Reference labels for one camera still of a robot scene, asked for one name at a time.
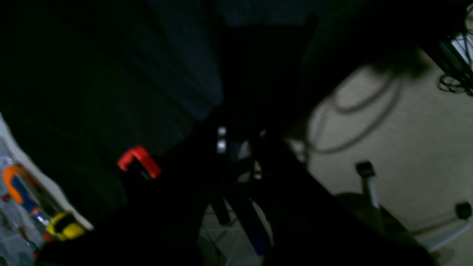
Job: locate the dark grey t-shirt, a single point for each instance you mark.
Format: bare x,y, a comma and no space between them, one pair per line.
178,44

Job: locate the red black clamp far left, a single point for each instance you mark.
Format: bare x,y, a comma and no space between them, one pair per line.
139,154

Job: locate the yellow black tool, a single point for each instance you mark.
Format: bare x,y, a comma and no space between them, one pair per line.
63,227

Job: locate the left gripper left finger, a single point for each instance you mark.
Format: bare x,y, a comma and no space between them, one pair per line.
204,157

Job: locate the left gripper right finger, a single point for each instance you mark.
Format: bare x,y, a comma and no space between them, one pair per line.
286,180

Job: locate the orange blue tool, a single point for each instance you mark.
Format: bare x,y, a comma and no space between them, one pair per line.
18,184

